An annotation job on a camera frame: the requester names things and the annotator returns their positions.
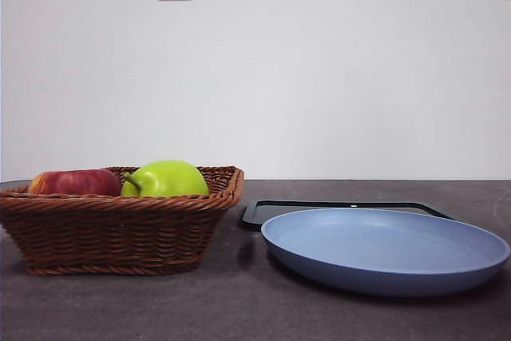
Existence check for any blue round plate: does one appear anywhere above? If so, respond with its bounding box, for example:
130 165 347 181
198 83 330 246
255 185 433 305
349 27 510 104
260 208 511 298

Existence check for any brown wicker basket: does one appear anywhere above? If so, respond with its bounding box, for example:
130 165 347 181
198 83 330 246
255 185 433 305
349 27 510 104
0 165 245 277

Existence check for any black rectangular tray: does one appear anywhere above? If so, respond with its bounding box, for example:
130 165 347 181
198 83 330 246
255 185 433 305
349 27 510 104
242 199 456 232

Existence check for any green pear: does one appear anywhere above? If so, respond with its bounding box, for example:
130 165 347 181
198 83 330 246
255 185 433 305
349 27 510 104
120 159 211 198

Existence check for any red apple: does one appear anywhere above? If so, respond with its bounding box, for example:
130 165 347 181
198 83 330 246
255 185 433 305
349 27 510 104
27 169 122 198

